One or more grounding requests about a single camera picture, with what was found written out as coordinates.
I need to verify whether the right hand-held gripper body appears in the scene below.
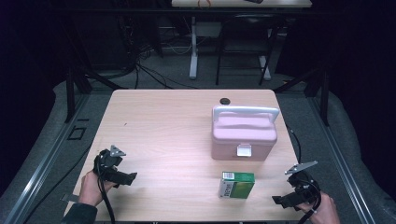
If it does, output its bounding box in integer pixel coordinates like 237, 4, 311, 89
284, 161, 321, 205

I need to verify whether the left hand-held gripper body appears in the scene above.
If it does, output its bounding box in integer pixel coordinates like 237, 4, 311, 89
92, 145, 127, 185

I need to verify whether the green and white carton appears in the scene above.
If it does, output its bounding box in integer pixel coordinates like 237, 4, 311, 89
218, 171, 256, 200

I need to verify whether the pink storage box with handle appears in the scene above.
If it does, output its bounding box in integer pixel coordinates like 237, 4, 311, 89
210, 105, 280, 162

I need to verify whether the person's left hand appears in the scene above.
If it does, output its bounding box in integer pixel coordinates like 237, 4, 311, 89
78, 170, 117, 207

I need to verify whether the person's right hand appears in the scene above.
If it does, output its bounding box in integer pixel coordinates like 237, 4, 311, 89
295, 191, 341, 224

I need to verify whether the grey tape piece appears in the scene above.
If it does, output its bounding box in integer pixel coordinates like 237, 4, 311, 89
60, 192, 80, 203

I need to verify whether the black metal stand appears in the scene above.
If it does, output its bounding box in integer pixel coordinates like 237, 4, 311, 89
273, 65, 332, 127
62, 27, 129, 124

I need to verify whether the white desk leg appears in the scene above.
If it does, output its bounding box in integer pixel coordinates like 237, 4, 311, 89
258, 55, 272, 81
189, 16, 199, 80

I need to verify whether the black chair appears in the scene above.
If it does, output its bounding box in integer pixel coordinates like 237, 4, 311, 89
215, 12, 278, 87

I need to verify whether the right hand-held gripper black cable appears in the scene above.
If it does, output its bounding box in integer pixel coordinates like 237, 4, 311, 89
297, 178, 322, 224

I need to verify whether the hand-held gripper black cable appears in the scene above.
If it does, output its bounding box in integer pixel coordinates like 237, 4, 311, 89
297, 178, 322, 224
95, 153, 117, 224

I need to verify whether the left hand-held gripper black cable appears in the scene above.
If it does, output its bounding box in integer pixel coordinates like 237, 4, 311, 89
95, 153, 117, 224

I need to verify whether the thin black cable beside table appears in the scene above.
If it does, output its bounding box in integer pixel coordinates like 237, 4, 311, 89
286, 124, 303, 164

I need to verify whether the aluminium floor rail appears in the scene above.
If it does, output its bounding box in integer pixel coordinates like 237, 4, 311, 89
2, 92, 92, 224
307, 95, 376, 224

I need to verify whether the tangle of floor cables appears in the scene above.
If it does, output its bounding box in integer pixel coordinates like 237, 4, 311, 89
116, 15, 202, 91

